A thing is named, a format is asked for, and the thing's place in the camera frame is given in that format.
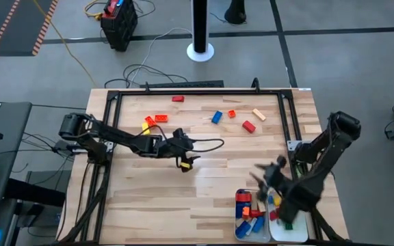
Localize black side desk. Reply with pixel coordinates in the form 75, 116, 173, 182
0, 101, 33, 206

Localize red arch toy brick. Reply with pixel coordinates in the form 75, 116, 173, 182
235, 191, 253, 204

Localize black round stand base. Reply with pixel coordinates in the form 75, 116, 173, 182
224, 0, 248, 26

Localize black metal table frame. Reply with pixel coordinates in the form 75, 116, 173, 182
57, 87, 350, 246

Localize blue rectangular toy brick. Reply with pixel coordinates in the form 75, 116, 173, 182
211, 110, 224, 125
252, 216, 266, 234

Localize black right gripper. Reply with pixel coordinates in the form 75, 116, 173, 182
249, 163, 289, 192

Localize black power strip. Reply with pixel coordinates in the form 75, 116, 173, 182
139, 79, 226, 90

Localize black pole white base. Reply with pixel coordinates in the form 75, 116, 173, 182
186, 0, 215, 64

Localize red rectangular toy block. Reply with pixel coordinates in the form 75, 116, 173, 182
241, 120, 257, 134

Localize black crate red handle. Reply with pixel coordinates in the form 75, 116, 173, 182
100, 0, 139, 53

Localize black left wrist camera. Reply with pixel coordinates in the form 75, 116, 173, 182
172, 127, 189, 139

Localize black mat striped edges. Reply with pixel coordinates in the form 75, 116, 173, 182
0, 0, 60, 57

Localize yellow extension cable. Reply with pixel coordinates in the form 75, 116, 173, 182
31, 0, 104, 88

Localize white floor cable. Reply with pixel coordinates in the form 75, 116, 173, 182
127, 27, 194, 86

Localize black floor cable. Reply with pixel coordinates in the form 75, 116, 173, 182
103, 63, 189, 90

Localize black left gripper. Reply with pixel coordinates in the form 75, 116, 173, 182
161, 136, 201, 173

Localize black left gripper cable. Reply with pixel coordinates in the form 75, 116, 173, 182
133, 124, 225, 154

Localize white plastic bin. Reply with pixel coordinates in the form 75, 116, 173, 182
233, 189, 272, 245
267, 189, 309, 243

